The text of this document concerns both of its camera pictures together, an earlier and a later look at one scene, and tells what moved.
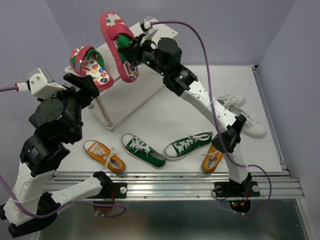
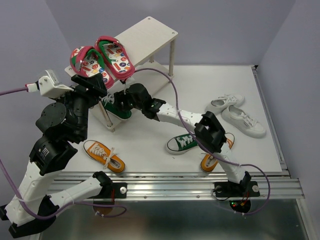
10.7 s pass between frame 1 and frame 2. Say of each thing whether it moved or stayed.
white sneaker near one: stayed
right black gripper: moved
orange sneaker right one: stayed
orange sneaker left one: stayed
